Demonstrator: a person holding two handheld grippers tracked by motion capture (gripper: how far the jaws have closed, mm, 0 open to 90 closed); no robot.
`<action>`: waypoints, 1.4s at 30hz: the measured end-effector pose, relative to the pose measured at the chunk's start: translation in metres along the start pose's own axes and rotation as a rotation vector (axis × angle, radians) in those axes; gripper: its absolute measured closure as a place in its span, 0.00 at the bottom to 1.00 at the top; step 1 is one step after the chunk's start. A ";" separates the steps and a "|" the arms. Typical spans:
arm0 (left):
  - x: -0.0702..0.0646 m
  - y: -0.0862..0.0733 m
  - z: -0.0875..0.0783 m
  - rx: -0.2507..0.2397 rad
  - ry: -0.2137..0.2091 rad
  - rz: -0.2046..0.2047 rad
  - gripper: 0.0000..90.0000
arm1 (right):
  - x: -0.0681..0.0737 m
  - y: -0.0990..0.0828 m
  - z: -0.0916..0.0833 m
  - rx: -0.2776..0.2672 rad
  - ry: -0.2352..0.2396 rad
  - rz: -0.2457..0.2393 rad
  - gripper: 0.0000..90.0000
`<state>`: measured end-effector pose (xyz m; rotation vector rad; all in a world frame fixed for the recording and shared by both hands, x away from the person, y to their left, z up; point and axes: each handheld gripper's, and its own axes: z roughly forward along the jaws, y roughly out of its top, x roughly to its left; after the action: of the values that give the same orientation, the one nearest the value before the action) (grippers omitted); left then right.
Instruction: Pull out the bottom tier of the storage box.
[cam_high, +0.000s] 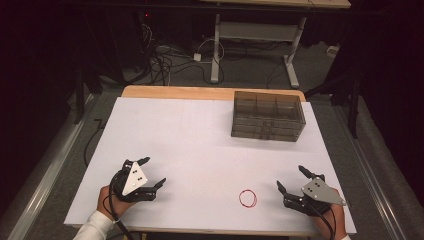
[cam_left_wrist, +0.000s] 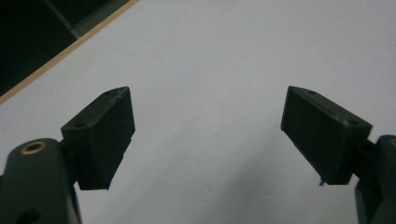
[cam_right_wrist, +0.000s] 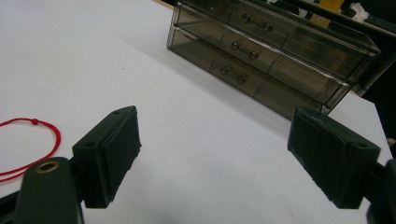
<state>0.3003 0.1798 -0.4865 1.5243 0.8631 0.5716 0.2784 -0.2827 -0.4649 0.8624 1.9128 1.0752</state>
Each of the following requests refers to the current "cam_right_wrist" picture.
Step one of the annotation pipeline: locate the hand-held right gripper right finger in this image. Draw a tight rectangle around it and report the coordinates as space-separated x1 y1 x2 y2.
287 106 381 209

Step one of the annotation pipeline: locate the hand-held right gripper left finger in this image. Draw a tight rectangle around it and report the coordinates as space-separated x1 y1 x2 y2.
72 105 143 209

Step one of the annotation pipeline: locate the smoky transparent drawer organizer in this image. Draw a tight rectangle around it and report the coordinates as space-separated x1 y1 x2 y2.
166 0 396 120

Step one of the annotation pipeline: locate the black metal bar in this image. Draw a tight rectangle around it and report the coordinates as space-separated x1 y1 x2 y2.
276 0 396 40

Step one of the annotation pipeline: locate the white object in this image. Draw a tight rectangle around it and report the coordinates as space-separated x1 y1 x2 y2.
348 2 372 23

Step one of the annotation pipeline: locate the yellow object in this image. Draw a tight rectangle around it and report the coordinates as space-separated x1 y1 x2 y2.
310 0 346 27

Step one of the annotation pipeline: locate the red string bracelet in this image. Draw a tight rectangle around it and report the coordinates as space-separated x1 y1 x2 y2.
0 117 62 184

